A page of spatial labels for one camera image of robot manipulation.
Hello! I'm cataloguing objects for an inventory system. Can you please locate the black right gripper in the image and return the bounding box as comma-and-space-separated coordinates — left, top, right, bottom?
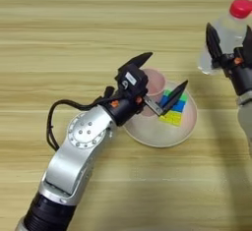
205, 22, 252, 96

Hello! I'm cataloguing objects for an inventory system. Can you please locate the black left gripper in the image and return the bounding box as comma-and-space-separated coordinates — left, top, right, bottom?
103, 51, 189, 128

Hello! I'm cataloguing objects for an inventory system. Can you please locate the clear bottle with red cap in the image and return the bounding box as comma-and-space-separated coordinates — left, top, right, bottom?
197, 0, 252, 76

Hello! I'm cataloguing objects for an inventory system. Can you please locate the colourful puzzle cube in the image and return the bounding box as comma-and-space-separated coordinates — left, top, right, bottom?
158, 88, 189, 127

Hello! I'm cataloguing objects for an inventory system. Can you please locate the pink plastic cup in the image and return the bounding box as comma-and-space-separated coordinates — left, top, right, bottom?
141, 68, 166, 118

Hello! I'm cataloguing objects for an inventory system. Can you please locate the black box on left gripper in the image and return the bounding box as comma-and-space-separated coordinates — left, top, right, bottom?
114, 63, 150, 101

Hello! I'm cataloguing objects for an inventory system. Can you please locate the beige round plate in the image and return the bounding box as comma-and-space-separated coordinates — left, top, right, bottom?
123, 81, 199, 148

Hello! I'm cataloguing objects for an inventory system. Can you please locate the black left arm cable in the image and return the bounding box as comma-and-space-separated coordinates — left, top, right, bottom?
46, 86, 116, 152

